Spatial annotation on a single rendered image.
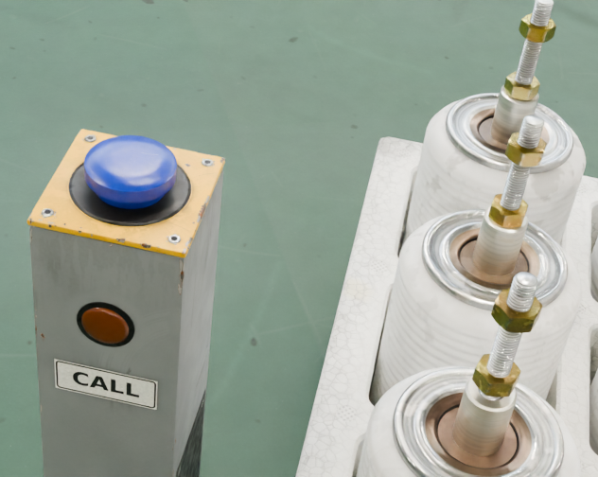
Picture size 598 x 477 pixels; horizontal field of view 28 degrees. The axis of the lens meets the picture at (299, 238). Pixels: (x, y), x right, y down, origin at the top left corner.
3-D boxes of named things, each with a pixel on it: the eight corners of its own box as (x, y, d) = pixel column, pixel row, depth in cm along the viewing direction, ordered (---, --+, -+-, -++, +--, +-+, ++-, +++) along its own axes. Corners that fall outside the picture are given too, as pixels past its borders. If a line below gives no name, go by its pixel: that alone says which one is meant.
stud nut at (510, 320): (503, 295, 48) (507, 280, 48) (542, 311, 48) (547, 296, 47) (485, 323, 47) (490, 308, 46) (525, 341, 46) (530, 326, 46)
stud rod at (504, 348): (480, 395, 51) (518, 266, 46) (501, 404, 51) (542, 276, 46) (471, 409, 51) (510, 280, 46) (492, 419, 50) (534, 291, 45)
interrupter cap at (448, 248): (439, 320, 58) (442, 309, 57) (406, 220, 63) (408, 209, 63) (585, 314, 59) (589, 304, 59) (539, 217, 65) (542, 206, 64)
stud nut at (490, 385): (483, 359, 51) (488, 345, 50) (520, 376, 50) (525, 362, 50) (466, 387, 49) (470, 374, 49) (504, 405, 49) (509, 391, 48)
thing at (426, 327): (371, 551, 68) (425, 331, 57) (342, 422, 76) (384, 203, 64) (529, 539, 70) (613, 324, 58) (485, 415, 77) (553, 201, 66)
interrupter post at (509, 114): (481, 128, 71) (492, 81, 68) (517, 124, 71) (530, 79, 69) (498, 152, 69) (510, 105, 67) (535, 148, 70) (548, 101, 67)
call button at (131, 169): (161, 232, 51) (162, 195, 50) (72, 214, 52) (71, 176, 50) (185, 178, 54) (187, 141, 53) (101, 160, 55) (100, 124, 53)
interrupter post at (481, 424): (459, 465, 51) (474, 415, 49) (441, 422, 53) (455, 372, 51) (510, 458, 52) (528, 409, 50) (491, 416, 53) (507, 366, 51)
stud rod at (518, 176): (493, 247, 60) (527, 126, 55) (487, 234, 60) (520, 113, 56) (511, 247, 60) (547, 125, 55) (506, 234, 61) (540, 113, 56)
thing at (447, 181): (362, 308, 84) (404, 95, 72) (485, 290, 86) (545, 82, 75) (412, 410, 77) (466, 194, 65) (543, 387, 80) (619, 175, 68)
